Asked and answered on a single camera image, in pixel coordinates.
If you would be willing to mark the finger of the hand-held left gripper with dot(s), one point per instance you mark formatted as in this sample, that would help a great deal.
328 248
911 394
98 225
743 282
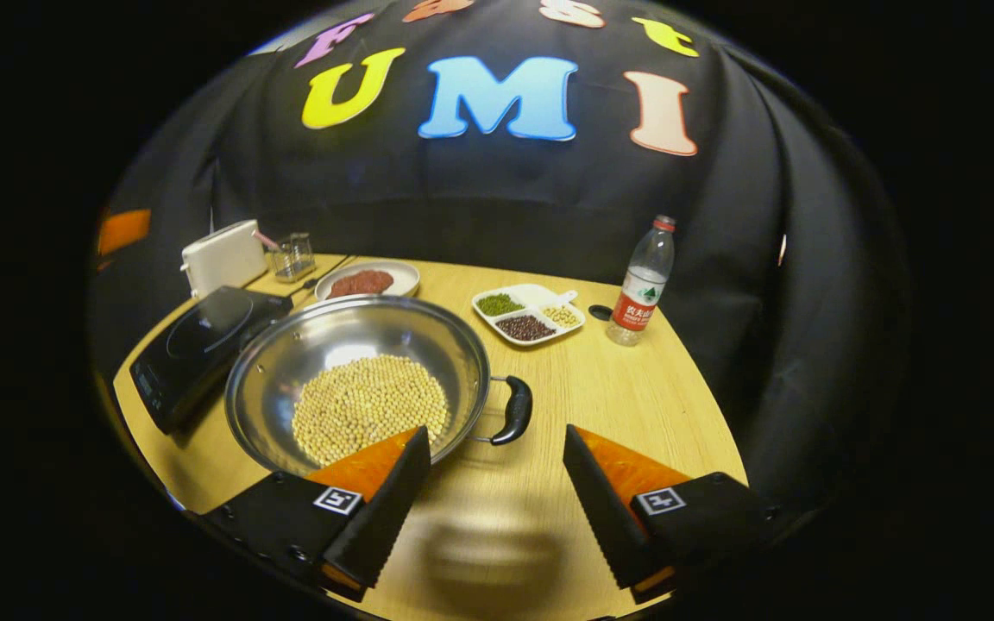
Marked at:
124 231

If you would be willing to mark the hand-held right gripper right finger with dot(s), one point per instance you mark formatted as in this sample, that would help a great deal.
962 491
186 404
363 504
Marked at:
605 517

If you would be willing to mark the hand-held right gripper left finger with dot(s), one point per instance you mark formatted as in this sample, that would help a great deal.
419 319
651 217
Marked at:
376 517

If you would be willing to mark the black induction cooktop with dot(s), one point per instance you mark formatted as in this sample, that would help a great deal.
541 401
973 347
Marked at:
195 345

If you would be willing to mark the soybeans in pot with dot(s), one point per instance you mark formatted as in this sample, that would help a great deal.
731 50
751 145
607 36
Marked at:
368 401

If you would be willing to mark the white toaster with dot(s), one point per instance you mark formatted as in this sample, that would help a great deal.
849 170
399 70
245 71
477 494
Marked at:
223 257

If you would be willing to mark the clear glass cup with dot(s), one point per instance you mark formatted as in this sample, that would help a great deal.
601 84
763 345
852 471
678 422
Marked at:
294 259

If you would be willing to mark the black bottle cap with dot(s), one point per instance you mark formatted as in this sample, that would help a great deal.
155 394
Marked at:
600 312

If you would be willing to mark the dark red beans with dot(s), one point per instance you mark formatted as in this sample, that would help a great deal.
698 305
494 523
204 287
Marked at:
525 328

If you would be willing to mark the small soybean portion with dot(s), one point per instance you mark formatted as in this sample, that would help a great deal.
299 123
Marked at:
561 316

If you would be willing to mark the clear water bottle red label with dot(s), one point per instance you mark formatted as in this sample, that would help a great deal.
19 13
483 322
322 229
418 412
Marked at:
639 293

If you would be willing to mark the divided white dish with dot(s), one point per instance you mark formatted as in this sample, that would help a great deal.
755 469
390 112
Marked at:
533 297

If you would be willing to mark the red meat slices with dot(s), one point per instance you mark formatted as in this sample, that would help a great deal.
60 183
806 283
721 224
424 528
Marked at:
361 283

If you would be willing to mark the green mung beans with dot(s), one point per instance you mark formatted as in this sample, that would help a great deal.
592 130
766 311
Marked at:
500 304

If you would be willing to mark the round white plate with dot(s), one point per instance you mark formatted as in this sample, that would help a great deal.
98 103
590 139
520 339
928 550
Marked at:
404 278

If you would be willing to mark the black backdrop cloth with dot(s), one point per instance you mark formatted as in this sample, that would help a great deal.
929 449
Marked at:
506 198

